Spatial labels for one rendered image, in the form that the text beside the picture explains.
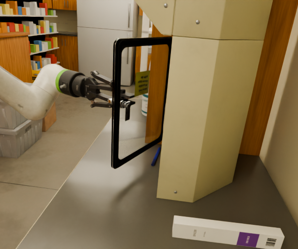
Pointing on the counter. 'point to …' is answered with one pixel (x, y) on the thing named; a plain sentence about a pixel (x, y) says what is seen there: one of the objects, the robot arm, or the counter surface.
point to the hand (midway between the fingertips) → (123, 97)
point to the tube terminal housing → (208, 93)
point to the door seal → (120, 94)
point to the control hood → (159, 14)
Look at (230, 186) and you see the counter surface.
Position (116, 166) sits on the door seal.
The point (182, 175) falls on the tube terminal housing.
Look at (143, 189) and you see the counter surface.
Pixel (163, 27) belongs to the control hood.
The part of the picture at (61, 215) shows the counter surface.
